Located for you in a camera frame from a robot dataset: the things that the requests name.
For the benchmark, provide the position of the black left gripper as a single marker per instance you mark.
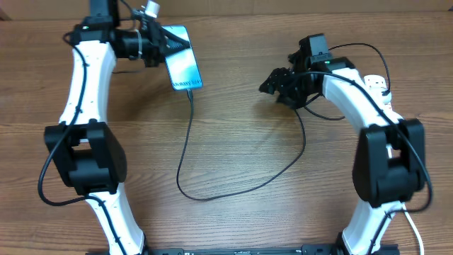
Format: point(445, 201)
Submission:
point(161, 40)

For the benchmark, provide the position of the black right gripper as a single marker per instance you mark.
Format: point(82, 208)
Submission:
point(279, 83)

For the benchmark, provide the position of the white power strip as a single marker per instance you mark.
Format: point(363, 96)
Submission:
point(377, 87)

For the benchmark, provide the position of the black smartphone with blue screen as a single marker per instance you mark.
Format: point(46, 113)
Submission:
point(182, 66)

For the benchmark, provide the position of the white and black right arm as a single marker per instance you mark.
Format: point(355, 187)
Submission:
point(389, 165)

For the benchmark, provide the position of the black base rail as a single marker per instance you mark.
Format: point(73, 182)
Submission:
point(230, 251)

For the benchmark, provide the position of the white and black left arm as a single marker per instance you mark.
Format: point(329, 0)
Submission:
point(81, 145)

